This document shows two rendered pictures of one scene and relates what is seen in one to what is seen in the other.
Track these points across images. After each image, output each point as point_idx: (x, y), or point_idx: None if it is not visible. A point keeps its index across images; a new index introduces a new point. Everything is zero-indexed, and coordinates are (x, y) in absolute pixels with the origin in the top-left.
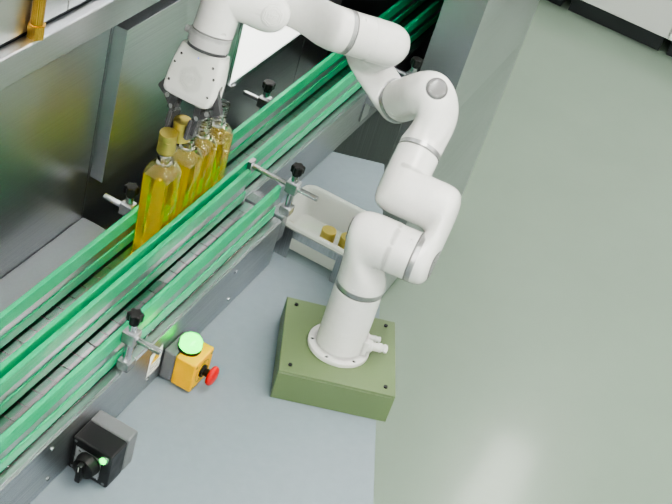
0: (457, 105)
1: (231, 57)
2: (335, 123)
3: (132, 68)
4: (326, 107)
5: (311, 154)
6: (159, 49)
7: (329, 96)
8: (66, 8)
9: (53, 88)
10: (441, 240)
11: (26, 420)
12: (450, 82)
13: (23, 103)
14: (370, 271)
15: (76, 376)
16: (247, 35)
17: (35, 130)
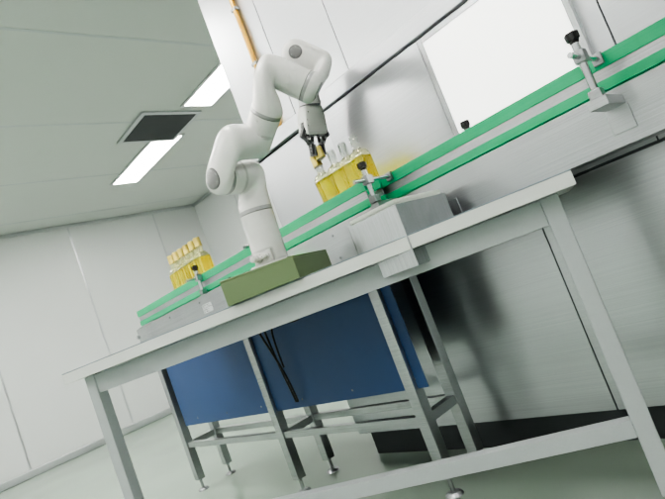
0: (256, 68)
1: (442, 114)
2: (527, 140)
3: (336, 133)
4: (510, 126)
5: (495, 172)
6: (352, 120)
7: (499, 115)
8: (294, 113)
9: (307, 149)
10: (210, 159)
11: (222, 262)
12: (261, 56)
13: (294, 156)
14: (239, 196)
15: (238, 254)
16: (456, 94)
17: (307, 169)
